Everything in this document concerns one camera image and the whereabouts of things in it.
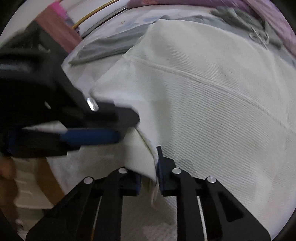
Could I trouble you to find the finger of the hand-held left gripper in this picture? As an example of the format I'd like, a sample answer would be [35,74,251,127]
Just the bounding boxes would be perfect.
[61,76,141,130]
[0,127,123,159]

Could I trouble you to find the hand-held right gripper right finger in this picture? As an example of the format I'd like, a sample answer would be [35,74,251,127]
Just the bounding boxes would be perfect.
[157,146,271,241]

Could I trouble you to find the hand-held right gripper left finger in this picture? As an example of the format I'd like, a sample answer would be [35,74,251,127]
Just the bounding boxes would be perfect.
[25,167,142,241]

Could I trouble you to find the white button jacket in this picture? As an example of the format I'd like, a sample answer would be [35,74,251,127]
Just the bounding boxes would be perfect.
[89,19,294,240]

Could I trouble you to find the person's left hand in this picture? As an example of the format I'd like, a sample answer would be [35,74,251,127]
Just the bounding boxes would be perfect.
[0,156,21,223]

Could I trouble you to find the pink towel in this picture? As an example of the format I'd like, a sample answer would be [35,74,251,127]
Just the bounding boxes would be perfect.
[36,1,83,54]

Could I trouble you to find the grey garment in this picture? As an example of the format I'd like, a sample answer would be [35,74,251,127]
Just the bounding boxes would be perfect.
[68,6,284,67]

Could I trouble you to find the purple floral quilt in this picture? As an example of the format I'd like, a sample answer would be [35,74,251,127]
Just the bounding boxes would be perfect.
[128,0,295,61]

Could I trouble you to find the wooden double rail rack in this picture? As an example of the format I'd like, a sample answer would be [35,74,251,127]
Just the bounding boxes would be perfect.
[73,0,116,28]

